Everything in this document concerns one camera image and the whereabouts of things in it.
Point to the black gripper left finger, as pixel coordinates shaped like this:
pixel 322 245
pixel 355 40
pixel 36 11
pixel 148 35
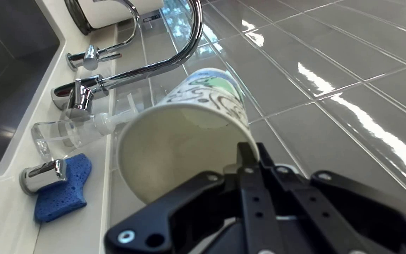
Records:
pixel 253 207

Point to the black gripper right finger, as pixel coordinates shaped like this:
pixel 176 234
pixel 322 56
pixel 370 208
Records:
pixel 352 213

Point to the patterned paper cup with beans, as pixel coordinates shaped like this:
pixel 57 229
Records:
pixel 174 150

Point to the tall chrome faucet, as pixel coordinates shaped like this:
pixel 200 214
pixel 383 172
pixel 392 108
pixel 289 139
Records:
pixel 165 64

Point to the blue sponge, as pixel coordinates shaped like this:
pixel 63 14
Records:
pixel 62 198

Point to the chrome round button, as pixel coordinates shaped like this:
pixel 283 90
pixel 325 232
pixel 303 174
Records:
pixel 42 174

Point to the small chrome faucet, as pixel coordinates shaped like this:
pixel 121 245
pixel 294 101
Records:
pixel 90 56

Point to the stainless steel sink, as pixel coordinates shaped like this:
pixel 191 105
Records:
pixel 5 71

